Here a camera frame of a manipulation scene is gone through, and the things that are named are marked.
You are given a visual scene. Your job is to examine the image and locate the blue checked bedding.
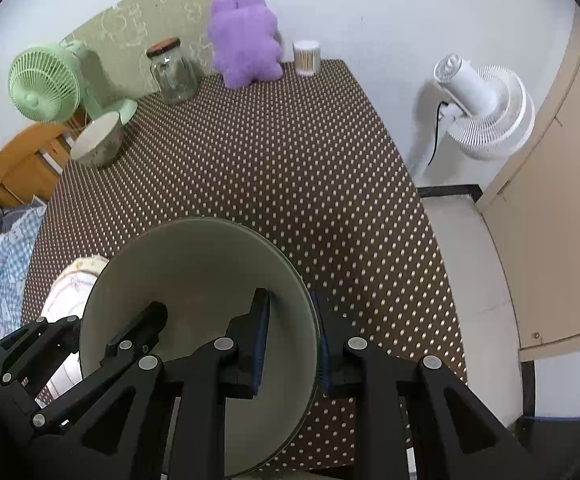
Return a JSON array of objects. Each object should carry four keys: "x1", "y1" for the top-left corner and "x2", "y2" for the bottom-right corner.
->
[{"x1": 0, "y1": 200, "x2": 48, "y2": 356}]

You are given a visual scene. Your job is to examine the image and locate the glass jar black lid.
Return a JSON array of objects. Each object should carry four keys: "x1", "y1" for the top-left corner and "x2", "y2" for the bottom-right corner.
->
[{"x1": 146, "y1": 37, "x2": 200, "y2": 106}]

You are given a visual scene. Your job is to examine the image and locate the cotton swab container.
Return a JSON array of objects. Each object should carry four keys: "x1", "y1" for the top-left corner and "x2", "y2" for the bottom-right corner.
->
[{"x1": 292, "y1": 40, "x2": 322, "y2": 77}]

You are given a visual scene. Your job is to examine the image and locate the black fan cable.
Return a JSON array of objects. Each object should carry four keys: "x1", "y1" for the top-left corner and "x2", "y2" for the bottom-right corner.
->
[{"x1": 427, "y1": 100, "x2": 453, "y2": 166}]

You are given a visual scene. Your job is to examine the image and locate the small floral bowl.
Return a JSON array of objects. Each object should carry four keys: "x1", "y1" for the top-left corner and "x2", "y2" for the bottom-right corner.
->
[{"x1": 70, "y1": 111, "x2": 125, "y2": 168}]

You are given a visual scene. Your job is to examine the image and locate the beige door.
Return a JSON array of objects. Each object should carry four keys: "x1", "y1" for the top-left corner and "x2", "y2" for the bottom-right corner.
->
[{"x1": 475, "y1": 5, "x2": 580, "y2": 363}]

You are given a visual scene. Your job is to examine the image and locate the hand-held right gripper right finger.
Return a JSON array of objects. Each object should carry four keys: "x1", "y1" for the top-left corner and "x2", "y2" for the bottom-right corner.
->
[{"x1": 311, "y1": 292, "x2": 541, "y2": 480}]

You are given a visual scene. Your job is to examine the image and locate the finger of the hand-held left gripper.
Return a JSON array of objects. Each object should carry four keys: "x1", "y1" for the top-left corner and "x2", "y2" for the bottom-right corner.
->
[
  {"x1": 0, "y1": 316, "x2": 82, "y2": 401},
  {"x1": 30, "y1": 301, "x2": 169, "y2": 431}
]

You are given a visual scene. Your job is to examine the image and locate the black baseboard strip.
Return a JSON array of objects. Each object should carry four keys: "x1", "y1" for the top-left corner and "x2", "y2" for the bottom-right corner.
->
[{"x1": 415, "y1": 184, "x2": 483, "y2": 203}]

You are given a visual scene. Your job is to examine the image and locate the wooden furniture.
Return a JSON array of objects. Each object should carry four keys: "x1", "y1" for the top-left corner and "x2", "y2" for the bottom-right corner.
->
[{"x1": 0, "y1": 120, "x2": 88, "y2": 208}]

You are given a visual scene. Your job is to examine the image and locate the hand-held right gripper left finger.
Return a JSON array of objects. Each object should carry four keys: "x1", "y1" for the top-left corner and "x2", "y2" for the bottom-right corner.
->
[{"x1": 30, "y1": 287, "x2": 273, "y2": 480}]

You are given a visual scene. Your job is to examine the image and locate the purple plush toy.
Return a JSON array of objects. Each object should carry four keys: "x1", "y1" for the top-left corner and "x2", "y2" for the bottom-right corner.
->
[{"x1": 206, "y1": 0, "x2": 285, "y2": 88}]

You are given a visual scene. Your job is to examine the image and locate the white plate yellow flowers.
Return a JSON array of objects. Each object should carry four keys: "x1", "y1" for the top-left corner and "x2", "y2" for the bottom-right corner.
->
[{"x1": 40, "y1": 255, "x2": 111, "y2": 408}]

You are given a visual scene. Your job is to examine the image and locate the green fan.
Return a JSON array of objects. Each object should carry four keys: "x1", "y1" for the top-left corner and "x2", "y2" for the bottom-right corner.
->
[{"x1": 8, "y1": 40, "x2": 138, "y2": 126}]

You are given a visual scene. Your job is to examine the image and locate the white fan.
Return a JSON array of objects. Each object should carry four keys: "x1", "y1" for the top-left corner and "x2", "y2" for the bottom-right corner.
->
[{"x1": 407, "y1": 52, "x2": 536, "y2": 181}]

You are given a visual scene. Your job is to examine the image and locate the white bowl green rim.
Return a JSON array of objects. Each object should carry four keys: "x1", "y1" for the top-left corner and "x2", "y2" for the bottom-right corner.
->
[{"x1": 79, "y1": 217, "x2": 321, "y2": 478}]

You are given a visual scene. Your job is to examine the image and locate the green patterned wall sheet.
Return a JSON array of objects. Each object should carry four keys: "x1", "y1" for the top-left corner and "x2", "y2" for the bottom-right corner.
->
[{"x1": 60, "y1": 0, "x2": 260, "y2": 106}]

